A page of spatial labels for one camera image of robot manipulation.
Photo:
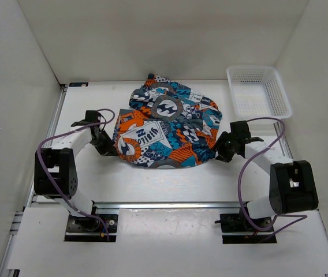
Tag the colourful patterned shorts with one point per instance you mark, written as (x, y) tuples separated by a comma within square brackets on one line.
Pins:
[(167, 125)]

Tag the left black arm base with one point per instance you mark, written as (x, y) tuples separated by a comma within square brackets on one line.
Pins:
[(84, 229)]

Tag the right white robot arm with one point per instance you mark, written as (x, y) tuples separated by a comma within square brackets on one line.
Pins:
[(291, 182)]

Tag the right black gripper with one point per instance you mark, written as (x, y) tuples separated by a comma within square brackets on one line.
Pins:
[(223, 155)]

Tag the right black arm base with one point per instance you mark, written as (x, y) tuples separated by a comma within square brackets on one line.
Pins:
[(236, 230)]

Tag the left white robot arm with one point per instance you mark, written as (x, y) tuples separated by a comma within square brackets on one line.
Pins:
[(55, 173)]

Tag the small dark label sticker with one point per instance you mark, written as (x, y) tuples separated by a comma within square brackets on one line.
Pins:
[(78, 84)]

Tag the white plastic mesh basket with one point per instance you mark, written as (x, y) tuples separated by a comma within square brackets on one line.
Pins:
[(257, 91)]

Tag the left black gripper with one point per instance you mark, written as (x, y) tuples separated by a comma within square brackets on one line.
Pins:
[(105, 150)]

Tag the aluminium front rail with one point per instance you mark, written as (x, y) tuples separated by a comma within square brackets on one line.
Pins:
[(169, 205)]

